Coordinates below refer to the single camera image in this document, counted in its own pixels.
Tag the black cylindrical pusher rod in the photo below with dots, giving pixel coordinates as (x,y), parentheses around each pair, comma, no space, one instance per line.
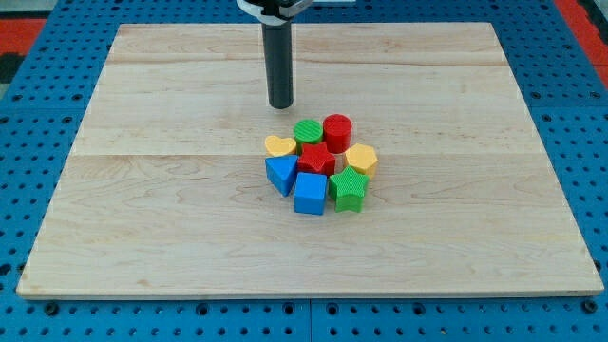
(277,43)

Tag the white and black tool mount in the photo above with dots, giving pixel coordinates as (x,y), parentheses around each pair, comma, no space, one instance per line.
(273,12)

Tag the blue cube block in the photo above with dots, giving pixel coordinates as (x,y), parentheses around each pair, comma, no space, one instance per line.
(310,193)

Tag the light wooden board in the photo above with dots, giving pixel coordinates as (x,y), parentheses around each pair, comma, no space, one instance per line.
(164,193)

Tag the green cylinder block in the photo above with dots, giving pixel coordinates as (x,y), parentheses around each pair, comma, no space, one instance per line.
(307,131)

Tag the yellow heart block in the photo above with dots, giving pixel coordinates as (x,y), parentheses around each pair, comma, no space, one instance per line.
(277,147)

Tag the red cylinder block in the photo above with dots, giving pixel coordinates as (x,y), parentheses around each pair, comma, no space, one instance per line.
(337,129)

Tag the red star block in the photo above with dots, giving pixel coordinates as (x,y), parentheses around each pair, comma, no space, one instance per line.
(316,159)

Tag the blue triangle block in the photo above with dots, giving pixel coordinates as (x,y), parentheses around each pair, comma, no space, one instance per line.
(281,172)

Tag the yellow hexagon block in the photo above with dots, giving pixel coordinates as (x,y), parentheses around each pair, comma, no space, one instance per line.
(362,158)

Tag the green star block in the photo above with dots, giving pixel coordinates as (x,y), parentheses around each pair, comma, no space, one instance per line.
(348,190)

